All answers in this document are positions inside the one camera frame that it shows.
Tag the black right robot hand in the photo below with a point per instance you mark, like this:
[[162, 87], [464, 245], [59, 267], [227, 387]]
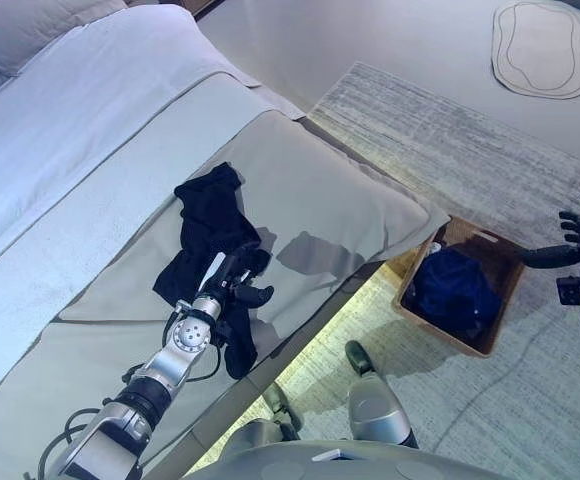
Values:
[[577, 235]]

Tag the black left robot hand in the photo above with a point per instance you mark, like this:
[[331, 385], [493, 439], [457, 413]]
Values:
[[220, 280]]

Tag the black garment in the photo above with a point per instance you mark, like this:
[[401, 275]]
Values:
[[210, 215]]

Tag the blue garment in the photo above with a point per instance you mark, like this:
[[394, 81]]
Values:
[[455, 295]]

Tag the white garment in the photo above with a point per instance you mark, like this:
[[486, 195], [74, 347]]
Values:
[[434, 247]]

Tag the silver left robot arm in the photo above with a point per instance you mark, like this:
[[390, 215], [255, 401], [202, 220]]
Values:
[[170, 365]]

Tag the woven wicker basket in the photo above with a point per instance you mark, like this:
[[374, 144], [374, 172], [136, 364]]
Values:
[[500, 250]]

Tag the pale textured bed blanket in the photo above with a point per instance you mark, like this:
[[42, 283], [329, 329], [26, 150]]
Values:
[[45, 280]]

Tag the silver left robot leg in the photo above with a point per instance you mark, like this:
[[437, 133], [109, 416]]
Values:
[[280, 405]]

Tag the silver robot leg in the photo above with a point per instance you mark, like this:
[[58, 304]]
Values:
[[280, 405], [375, 410]]

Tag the pale oval floor mat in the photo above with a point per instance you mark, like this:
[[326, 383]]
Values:
[[540, 50]]

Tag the silver right robot leg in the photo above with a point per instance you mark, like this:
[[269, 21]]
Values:
[[375, 410]]

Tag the grey robot torso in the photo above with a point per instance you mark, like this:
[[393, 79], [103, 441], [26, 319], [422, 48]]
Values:
[[320, 465]]

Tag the white duvet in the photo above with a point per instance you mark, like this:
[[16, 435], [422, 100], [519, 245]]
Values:
[[70, 100]]

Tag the beige pillow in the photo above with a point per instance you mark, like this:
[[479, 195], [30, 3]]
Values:
[[35, 30]]

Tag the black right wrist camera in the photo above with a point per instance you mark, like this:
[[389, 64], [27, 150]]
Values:
[[569, 291]]

